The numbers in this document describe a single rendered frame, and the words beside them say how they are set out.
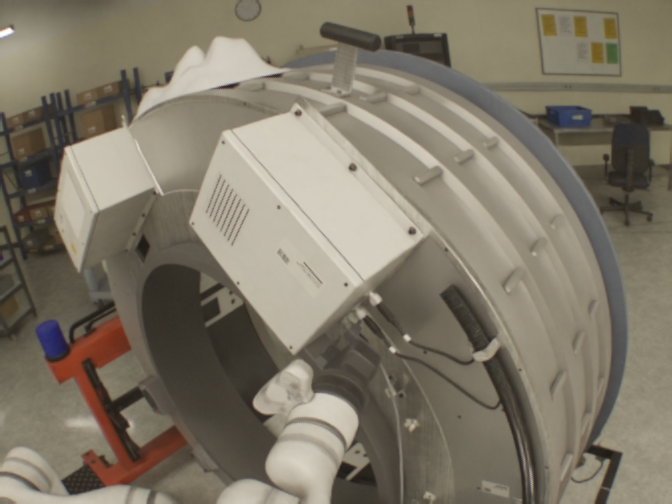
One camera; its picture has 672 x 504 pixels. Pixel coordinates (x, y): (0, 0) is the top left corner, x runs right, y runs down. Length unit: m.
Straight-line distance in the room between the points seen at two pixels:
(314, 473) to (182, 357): 1.04
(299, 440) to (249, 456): 1.04
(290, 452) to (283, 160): 0.33
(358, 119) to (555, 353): 0.46
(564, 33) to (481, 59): 1.31
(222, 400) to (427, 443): 0.87
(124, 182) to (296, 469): 0.73
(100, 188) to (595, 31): 6.54
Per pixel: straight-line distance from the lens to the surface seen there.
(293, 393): 0.52
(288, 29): 6.02
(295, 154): 0.61
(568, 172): 0.96
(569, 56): 6.73
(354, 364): 0.59
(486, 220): 0.69
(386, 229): 0.59
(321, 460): 0.47
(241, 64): 0.98
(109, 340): 2.11
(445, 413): 0.74
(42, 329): 2.03
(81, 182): 1.01
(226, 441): 1.52
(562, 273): 0.81
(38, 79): 7.35
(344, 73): 0.79
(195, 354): 1.49
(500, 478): 0.79
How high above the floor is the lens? 1.89
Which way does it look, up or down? 24 degrees down
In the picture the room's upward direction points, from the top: 8 degrees counter-clockwise
